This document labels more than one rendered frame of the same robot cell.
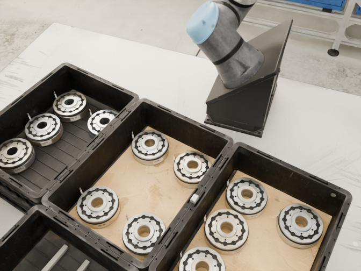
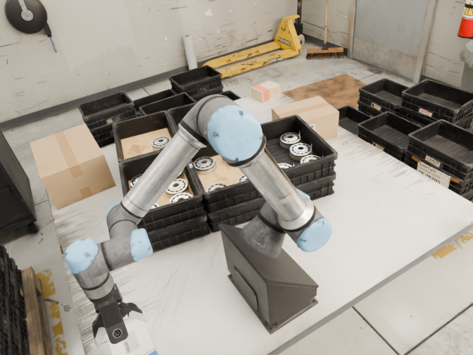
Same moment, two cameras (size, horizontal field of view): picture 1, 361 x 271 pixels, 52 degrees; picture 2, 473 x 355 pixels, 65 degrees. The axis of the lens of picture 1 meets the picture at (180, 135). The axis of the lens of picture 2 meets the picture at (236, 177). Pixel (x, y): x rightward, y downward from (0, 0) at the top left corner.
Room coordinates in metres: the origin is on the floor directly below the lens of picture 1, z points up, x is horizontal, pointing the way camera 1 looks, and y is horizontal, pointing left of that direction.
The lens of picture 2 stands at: (1.44, -0.87, 1.86)
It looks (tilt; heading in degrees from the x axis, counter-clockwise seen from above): 38 degrees down; 132
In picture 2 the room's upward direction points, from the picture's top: 8 degrees counter-clockwise
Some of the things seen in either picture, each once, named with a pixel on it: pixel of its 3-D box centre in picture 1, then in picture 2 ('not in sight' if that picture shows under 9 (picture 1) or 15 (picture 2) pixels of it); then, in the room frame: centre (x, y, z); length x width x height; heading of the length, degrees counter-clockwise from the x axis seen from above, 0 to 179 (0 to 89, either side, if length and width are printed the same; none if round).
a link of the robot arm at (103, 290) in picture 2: not in sight; (96, 284); (0.74, -0.68, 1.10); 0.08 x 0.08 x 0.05
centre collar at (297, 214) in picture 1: (301, 221); not in sight; (0.39, -0.28, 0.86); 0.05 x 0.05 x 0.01
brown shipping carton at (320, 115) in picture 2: not in sight; (304, 122); (0.54, 0.74, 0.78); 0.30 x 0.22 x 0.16; 56
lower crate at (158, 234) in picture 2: not in sight; (166, 207); (0.34, -0.16, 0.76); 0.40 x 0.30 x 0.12; 146
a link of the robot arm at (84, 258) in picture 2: not in sight; (88, 263); (0.74, -0.67, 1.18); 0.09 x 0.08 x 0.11; 60
